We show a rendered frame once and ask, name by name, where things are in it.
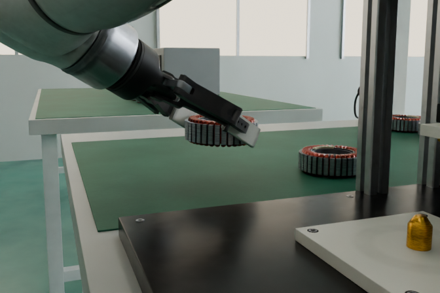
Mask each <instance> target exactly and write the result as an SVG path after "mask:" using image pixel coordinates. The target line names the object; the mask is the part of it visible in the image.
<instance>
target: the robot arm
mask: <svg viewBox="0 0 440 293"><path fill-rule="evenodd" d="M170 1H172V0H0V43H2V44H3V45H5V46H7V47H9V48H11V49H13V50H15V51H17V52H18V53H20V54H23V55H25V56H27V57H29V58H31V59H33V60H36V61H41V62H45V63H48V64H51V65H53V66H55V67H57V68H59V69H61V70H62V71H63V72H65V73H67V74H70V75H72V76H73V77H75V78H77V79H79V80H80V81H82V82H84V83H85V84H87V85H89V86H91V87H92V88H94V89H97V90H102V89H107V90H109V91H110V92H112V93H114V94H115V95H117V96H119V97H120V98H122V99H125V100H132V99H137V100H138V101H139V102H140V103H142V104H143V105H144V106H146V107H147V108H148V109H149V110H150V111H152V112H153V113H155V114H158V113H159V112H160V113H161V114H162V115H163V116H165V117H166V116H167V117H169V116H170V117H169V119H170V120H171V121H173V122H175V123H176V124H178V125H180V126H181V127H183V128H185V119H187V118H189V117H190V116H193V115H197V114H200V115H202V116H204V117H206V118H209V119H210V120H213V121H214V122H217V123H219V124H221V128H222V129H223V131H224V132H228V133H230V134H231V135H233V136H234V137H235V138H237V139H239V140H240V141H241V142H243V143H245V144H246V145H248V146H249V147H251V148H253V147H254V146H255V144H256V141H257V138H258V136H259V133H260V131H261V129H260V128H258V127H257V126H256V125H254V124H252V123H251V122H250V121H249V120H247V119H246V118H244V117H243V116H242V115H241V113H242V110H243V109H241V108H240V107H238V106H236V105H235V104H233V103H231V102H230V101H227V100H226V99H224V98H222V97H220V96H219V95H217V94H215V93H213V92H211V91H209V90H208V89H206V88H204V87H202V86H201V85H199V84H197V83H196V82H194V81H193V80H191V79H190V78H189V77H188V76H186V75H180V76H179V78H175V77H174V75H173V74H171V73H169V72H167V71H162V72H161V70H160V64H159V62H160V61H159V56H158V54H157V52H156V51H155V50H153V49H152V48H151V47H150V46H148V45H147V44H145V43H144V42H143V41H141V40H140V39H139V38H138V34H137V31H136V30H135V29H134V27H132V26H131V25H129V24H128V23H130V22H133V21H135V20H138V19H140V18H142V17H144V16H146V15H148V14H150V13H152V12H154V11H155V10H157V9H159V8H161V7H163V6H164V5H166V4H168V3H169V2H170ZM177 97H178V98H179V101H178V102H176V98H177Z"/></svg>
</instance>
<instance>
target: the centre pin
mask: <svg viewBox="0 0 440 293"><path fill-rule="evenodd" d="M432 233H433V226H432V224H431V222H430V221H429V220H428V218H427V216H426V215H421V214H416V215H414V216H413V217H412V218H411V219H410V220H409V222H408V223H407V243H406V246H407V247H408V248H410V249H412V250H417V251H429V250H431V244H432Z"/></svg>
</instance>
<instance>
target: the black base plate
mask: <svg viewBox="0 0 440 293"><path fill-rule="evenodd" d="M419 211H424V212H427V213H429V214H431V215H434V216H437V217H439V218H440V186H439V188H430V187H428V186H426V184H411V185H405V186H393V187H388V194H381V193H378V192H377V193H376V195H371V196H370V195H367V194H364V191H361V192H360V191H351V192H340V193H334V194H322V195H316V196H305V197H298V198H287V199H275V200H269V201H258V202H251V203H240V204H234V205H222V206H216V207H205V208H198V209H187V210H180V211H169V212H163V213H151V214H145V215H134V216H122V217H119V237H120V240H121V242H122V245H123V247H124V249H125V252H126V254H127V257H128V259H129V261H130V264H131V267H132V269H133V271H134V274H135V276H136V279H137V281H138V283H139V286H140V289H141V291H142V293H368V292H367V291H365V290H364V289H362V288H361V287H360V286H358V285H357V284H356V283H354V282H353V281H351V280H350V279H349V278H347V277H346V276H344V275H343V274H342V273H340V272H339V271H337V270H336V269H335V268H333V267H332V266H330V265H329V264H328V263H327V262H325V261H323V260H322V259H321V258H319V257H318V256H316V255H315V254H314V253H313V252H311V251H310V250H308V249H307V248H306V247H304V246H302V245H301V244H300V243H299V242H297V241H296V240H295V228H303V227H308V226H317V225H322V224H332V223H337V222H346V221H351V220H361V219H366V218H375V217H380V216H390V215H399V214H404V213H413V212H419Z"/></svg>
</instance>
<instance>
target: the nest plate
mask: <svg viewBox="0 0 440 293"><path fill-rule="evenodd" d="M416 214H421V215H426V216H427V218H428V220H429V221H430V222H431V224H432V226H433V233H432V244H431V250H429V251H417V250H412V249H410V248H408V247H407V246H406V243H407V223H408V222H409V220H410V219H411V218H412V217H413V216H414V215H416ZM295 240H296V241H297V242H299V243H300V244H301V245H302V246H304V247H306V248H307V249H308V250H310V251H311V252H313V253H314V254H315V255H316V256H318V257H319V258H321V259H322V260H323V261H325V262H327V263H328V264H329V265H330V266H332V267H333V268H335V269H336V270H337V271H339V272H340V273H342V274H343V275H344V276H346V277H347V278H349V279H350V280H351V281H353V282H354V283H356V284H357V285H358V286H360V287H361V288H362V289H364V290H365V291H367V292H368V293H440V218H439V217H437V216H434V215H431V214H429V213H427V212H424V211H419V212H413V213H404V214H399V215H390V216H380V217H375V218H366V219H361V220H351V221H346V222H337V223H332V224H322V225H317V226H308V227H303V228H295Z"/></svg>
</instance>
